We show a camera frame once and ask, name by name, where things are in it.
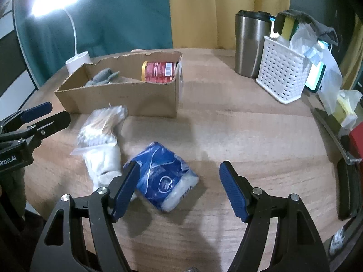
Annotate yellow green sponge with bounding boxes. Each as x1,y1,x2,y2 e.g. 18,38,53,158
281,17,299,41

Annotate yellow sticky notes pack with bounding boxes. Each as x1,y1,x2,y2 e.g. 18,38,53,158
333,90,362,130

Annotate cotton swab bag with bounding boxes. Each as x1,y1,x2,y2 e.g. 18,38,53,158
77,106,128,148

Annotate smartphone with lit screen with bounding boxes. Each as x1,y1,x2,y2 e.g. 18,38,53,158
305,48,326,93

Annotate grey cloth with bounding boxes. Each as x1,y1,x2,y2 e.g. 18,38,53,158
274,9,339,46

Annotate cardboard box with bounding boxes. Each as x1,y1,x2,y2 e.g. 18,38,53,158
55,50,183,118

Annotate black tray edge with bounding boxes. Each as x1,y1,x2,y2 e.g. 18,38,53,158
311,107,362,220

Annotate teal curtain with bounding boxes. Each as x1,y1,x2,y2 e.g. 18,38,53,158
13,0,173,86

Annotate steel travel mug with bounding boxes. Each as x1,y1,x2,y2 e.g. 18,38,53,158
234,10,272,79

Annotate blue tissue pack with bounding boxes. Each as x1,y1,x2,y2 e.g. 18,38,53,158
129,142,199,212

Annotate red tin can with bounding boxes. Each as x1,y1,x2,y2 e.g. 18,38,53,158
141,61,178,84

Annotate yellow curtain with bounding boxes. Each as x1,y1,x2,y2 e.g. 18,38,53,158
169,0,290,50

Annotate white perforated basket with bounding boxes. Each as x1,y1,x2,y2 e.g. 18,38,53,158
256,36,311,104

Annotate red box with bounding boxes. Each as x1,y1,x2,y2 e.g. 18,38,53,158
349,124,363,158

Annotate clear plastic bag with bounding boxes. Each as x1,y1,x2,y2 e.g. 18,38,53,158
290,23,342,115

